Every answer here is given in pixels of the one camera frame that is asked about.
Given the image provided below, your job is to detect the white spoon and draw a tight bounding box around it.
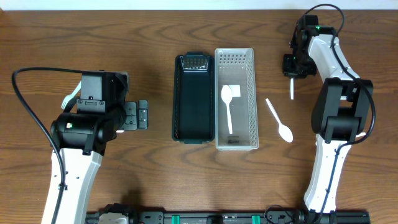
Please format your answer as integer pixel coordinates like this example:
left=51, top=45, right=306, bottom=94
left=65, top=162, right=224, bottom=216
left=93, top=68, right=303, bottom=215
left=221, top=85, right=233, bottom=134
left=290, top=78, right=294, bottom=100

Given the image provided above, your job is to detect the white spoon bowl down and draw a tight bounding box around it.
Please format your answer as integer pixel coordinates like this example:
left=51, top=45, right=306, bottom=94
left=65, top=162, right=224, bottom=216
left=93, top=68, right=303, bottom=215
left=266, top=98, right=294, bottom=143

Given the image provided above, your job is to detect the pale green plastic fork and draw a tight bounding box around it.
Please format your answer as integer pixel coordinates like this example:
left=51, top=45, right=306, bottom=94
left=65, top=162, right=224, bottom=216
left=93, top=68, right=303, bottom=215
left=61, top=82, right=81, bottom=109

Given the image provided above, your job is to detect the white plastic utensil handle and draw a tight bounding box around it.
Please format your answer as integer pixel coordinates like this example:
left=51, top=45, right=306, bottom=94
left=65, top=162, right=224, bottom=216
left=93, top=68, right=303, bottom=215
left=356, top=133, right=366, bottom=138

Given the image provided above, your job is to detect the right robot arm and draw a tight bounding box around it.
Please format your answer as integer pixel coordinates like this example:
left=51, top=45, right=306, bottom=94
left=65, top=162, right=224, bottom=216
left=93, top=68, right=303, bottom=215
left=282, top=14, right=373, bottom=213

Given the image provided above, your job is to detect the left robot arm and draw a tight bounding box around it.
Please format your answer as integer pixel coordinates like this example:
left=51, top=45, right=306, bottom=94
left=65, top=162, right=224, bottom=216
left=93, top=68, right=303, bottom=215
left=42, top=71, right=149, bottom=223

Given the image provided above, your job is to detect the clear plastic basket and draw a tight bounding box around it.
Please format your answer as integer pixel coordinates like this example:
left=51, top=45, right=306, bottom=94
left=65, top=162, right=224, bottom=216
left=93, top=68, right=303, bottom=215
left=215, top=48, right=259, bottom=151

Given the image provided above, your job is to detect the black plastic basket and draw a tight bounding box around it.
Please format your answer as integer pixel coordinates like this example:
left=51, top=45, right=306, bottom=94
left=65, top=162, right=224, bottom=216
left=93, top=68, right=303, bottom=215
left=172, top=52, right=215, bottom=144

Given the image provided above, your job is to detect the white label sticker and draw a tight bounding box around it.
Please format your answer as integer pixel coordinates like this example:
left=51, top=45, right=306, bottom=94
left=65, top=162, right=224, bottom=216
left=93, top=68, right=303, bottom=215
left=229, top=85, right=241, bottom=98

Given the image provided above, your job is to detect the right black cable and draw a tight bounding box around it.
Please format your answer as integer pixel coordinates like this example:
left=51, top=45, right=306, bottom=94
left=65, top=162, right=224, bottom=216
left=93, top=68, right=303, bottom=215
left=298, top=3, right=376, bottom=215

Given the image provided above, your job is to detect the black cable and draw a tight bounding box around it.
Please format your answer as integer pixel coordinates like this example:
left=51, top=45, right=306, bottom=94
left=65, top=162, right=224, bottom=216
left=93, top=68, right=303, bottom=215
left=298, top=3, right=376, bottom=215
left=11, top=67, right=102, bottom=224

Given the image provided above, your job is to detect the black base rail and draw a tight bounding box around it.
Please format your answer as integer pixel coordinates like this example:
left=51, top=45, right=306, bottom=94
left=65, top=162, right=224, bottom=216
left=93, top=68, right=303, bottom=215
left=85, top=203, right=371, bottom=224

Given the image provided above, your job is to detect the left black cable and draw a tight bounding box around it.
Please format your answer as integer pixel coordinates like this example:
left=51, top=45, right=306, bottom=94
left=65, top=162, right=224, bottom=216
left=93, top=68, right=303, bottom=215
left=11, top=67, right=102, bottom=224

